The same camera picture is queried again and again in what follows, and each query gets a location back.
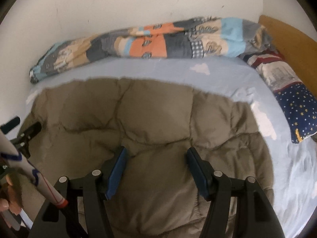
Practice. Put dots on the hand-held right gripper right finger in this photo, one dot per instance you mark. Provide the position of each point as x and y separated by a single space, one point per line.
198 173

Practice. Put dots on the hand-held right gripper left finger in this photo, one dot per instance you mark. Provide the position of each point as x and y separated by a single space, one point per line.
116 176

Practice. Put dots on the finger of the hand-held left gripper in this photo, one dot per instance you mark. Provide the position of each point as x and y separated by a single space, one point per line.
11 124
31 132

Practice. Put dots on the olive puffer jacket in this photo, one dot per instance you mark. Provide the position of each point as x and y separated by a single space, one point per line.
153 114

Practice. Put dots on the person's left hand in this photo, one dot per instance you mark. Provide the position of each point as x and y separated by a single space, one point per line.
12 193

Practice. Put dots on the light blue bed sheet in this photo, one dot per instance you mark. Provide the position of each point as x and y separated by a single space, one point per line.
223 79

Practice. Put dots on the navy star print pillow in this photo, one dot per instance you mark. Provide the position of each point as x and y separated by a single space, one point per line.
297 104

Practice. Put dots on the patterned patchwork quilt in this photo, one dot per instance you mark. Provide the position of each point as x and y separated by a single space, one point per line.
153 42

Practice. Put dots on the wooden headboard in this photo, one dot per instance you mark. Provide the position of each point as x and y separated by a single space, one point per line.
294 44

